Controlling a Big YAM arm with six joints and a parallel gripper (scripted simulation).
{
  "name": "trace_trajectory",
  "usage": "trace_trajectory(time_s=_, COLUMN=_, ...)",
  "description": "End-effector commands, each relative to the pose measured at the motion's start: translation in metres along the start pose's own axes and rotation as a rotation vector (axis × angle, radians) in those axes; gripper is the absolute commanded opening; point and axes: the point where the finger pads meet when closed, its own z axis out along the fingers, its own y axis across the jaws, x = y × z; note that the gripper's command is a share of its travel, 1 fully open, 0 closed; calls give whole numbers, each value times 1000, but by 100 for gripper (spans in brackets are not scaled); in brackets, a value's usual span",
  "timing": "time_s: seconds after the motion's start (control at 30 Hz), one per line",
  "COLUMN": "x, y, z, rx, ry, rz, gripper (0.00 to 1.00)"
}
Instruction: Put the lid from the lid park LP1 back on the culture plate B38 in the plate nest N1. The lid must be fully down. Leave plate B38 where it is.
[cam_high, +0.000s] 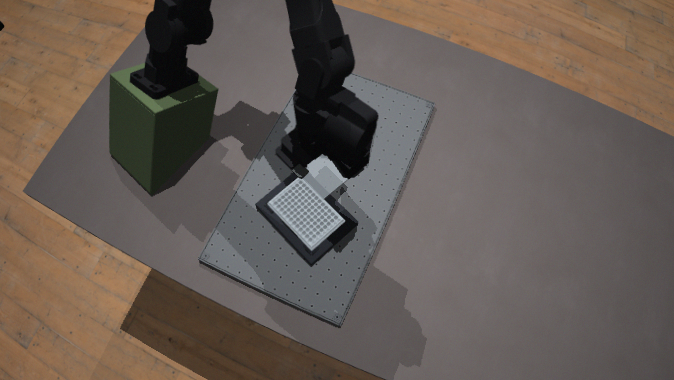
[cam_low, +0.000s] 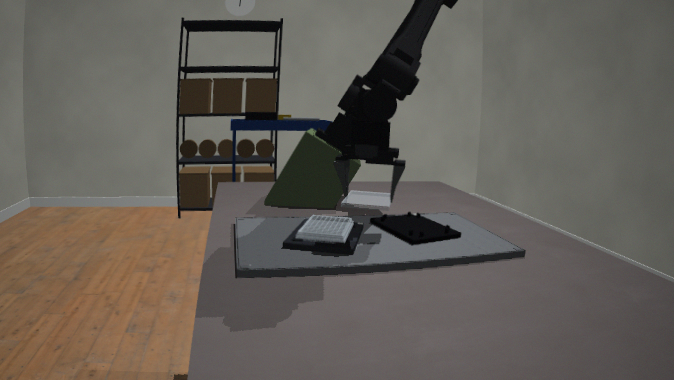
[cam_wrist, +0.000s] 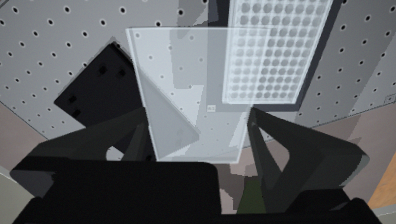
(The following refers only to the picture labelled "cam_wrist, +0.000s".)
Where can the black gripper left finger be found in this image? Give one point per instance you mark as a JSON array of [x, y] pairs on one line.
[[93, 142]]

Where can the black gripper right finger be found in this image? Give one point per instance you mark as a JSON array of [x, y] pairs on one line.
[[316, 160]]

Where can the white multi-well plate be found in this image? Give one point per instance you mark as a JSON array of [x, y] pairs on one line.
[[296, 29]]

